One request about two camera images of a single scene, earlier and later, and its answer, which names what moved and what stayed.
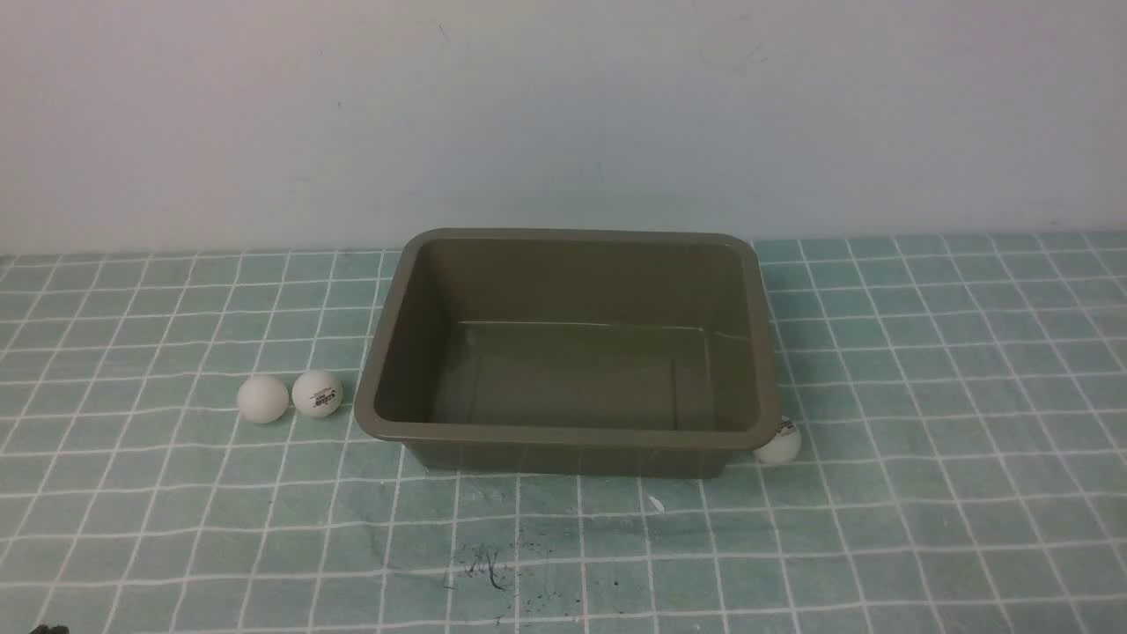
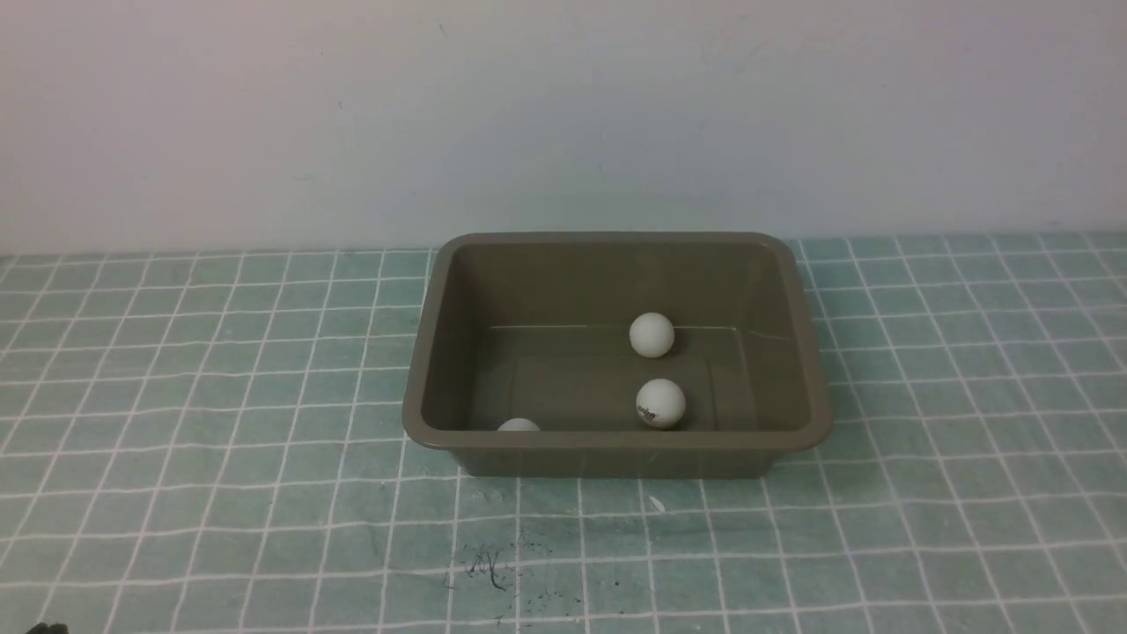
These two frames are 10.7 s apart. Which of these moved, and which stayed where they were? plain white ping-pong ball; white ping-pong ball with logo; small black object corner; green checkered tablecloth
Moved: plain white ping-pong ball; white ping-pong ball with logo
Stayed: green checkered tablecloth; small black object corner
